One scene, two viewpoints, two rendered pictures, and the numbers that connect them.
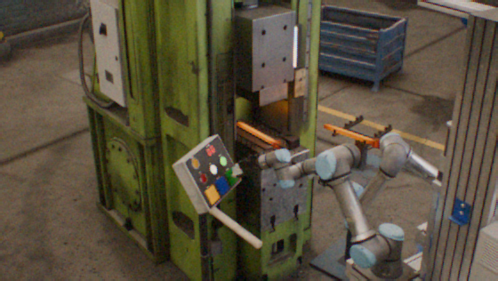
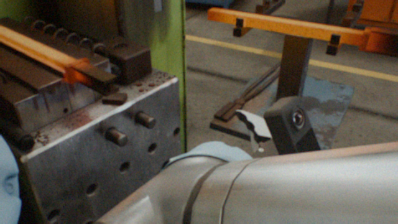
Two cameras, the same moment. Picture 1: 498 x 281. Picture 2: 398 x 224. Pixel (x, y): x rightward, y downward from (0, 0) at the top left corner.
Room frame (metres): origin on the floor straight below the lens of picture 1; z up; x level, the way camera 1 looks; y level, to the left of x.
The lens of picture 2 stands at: (2.49, -0.23, 1.29)
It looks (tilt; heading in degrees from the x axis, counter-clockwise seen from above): 34 degrees down; 348
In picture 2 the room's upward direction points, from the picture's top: straight up
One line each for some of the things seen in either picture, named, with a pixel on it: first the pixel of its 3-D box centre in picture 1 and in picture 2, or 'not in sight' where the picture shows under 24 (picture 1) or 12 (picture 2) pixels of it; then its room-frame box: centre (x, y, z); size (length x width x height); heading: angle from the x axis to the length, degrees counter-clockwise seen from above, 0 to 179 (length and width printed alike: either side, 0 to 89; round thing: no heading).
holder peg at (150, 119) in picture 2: not in sight; (145, 120); (3.11, -0.25, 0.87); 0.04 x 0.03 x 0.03; 38
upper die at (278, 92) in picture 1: (250, 83); not in sight; (3.27, 0.01, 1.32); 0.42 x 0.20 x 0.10; 38
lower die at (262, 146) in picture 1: (250, 138); (13, 62); (3.27, 0.01, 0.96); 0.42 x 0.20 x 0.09; 38
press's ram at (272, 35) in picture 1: (256, 41); not in sight; (3.30, -0.02, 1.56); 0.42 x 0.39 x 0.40; 38
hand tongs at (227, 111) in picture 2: not in sight; (269, 76); (3.43, -0.68, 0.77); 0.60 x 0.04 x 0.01; 132
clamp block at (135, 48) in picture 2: (288, 140); (122, 59); (3.26, -0.22, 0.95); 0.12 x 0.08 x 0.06; 38
